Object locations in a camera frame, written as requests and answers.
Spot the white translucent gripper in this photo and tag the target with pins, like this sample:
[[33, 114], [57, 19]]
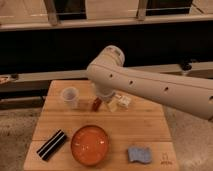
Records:
[[112, 104]]

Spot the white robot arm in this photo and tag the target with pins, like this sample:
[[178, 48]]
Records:
[[188, 94]]

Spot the white ceramic cup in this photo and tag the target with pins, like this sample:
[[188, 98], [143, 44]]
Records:
[[70, 96]]

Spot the white patterned box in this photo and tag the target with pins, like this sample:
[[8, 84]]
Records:
[[123, 101]]

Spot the red sauce bottle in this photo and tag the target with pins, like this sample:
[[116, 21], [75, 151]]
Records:
[[96, 104]]

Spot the wooden cutting board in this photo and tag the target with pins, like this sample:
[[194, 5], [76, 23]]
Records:
[[142, 124]]

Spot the orange bowl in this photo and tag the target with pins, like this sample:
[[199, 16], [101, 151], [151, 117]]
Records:
[[90, 145]]

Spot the blue sponge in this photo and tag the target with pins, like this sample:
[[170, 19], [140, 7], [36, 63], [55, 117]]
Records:
[[139, 154]]

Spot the black clamp on rail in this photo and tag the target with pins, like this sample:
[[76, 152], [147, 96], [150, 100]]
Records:
[[185, 67]]

